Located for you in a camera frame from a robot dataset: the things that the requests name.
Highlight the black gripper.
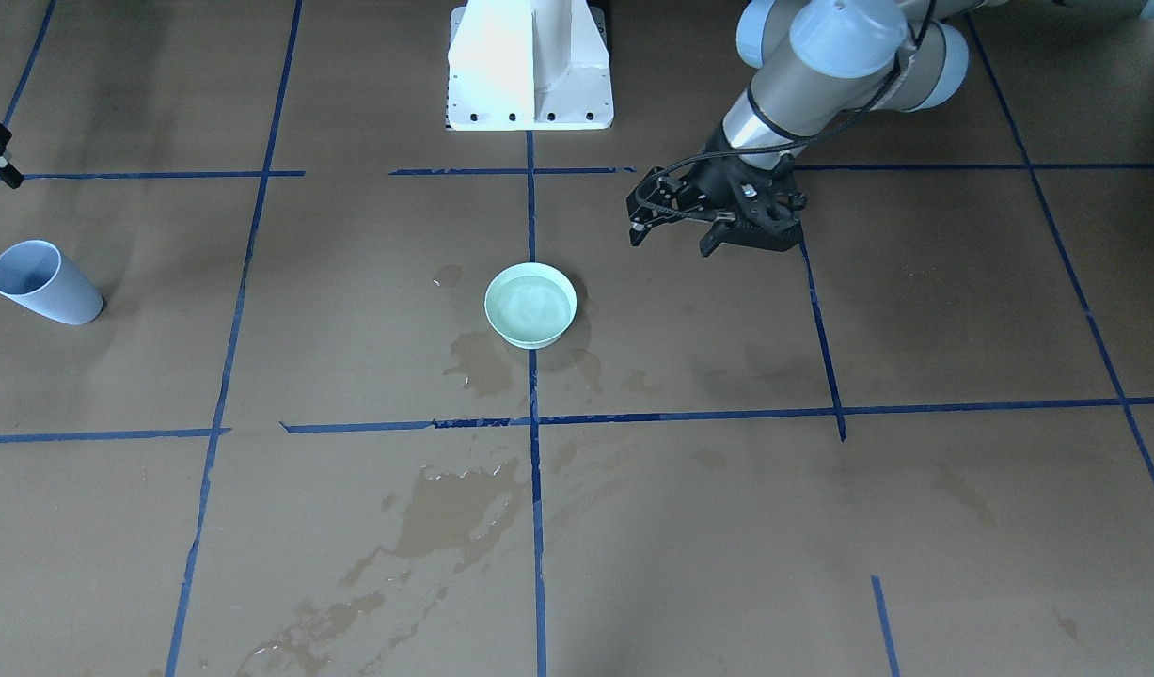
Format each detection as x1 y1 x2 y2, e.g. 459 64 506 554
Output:
627 157 805 258

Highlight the light blue plastic cup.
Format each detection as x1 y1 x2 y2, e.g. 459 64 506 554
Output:
0 240 106 325

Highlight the mint green bowl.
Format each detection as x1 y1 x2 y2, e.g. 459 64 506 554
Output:
484 262 577 349

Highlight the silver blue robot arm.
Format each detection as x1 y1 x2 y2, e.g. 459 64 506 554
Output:
625 1 981 256

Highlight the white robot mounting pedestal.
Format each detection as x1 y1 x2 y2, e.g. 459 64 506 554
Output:
445 1 615 133

